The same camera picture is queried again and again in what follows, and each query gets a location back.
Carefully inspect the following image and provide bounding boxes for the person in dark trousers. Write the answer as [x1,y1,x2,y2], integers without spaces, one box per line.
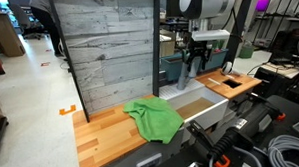
[29,0,66,60]

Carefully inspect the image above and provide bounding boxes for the green waste bin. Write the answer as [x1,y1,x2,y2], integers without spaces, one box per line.
[237,42,256,60]

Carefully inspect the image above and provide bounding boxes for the green cloth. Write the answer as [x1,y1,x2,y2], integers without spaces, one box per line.
[122,94,187,146]

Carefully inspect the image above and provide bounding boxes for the white stick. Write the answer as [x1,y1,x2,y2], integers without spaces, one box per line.
[206,77,223,87]

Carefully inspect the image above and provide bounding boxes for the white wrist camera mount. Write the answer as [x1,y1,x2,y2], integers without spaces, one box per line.
[190,28,231,43]

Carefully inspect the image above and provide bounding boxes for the coiled grey cable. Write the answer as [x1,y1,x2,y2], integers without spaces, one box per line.
[265,133,299,167]

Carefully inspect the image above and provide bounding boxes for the teal plastic bin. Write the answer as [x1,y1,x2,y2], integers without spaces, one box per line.
[159,47,230,83]

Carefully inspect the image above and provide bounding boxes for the grey wood-look back panel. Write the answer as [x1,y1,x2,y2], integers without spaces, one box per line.
[53,0,158,115]

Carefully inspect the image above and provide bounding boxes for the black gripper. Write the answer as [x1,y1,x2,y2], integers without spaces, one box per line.
[181,39,213,72]

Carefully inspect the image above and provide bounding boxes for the black frame post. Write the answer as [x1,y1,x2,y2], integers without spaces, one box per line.
[149,0,165,98]
[48,0,91,125]
[222,0,257,64]

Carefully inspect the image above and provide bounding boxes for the orange floor marker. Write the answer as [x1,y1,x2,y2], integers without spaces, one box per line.
[58,104,78,117]

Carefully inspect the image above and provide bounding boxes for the black pegboard table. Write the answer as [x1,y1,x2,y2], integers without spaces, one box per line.
[146,93,299,167]

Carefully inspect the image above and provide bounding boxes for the wooden countertop slab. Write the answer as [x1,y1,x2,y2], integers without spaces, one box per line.
[71,94,160,167]

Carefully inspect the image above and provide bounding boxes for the wooden countertop with cutout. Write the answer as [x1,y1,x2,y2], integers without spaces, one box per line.
[194,67,264,102]

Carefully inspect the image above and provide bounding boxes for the wooden desk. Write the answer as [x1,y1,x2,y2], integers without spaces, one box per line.
[0,9,26,59]

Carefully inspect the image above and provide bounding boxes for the orange-tipped black clamp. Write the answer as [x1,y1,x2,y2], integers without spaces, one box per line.
[189,119,232,167]

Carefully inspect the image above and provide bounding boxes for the white sink basin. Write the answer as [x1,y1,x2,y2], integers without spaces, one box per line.
[157,77,231,133]

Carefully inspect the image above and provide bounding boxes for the black bar clamp with label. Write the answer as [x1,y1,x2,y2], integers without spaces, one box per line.
[205,99,289,164]

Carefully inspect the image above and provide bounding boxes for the purple lit screen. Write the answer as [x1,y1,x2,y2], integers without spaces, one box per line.
[254,0,272,13]

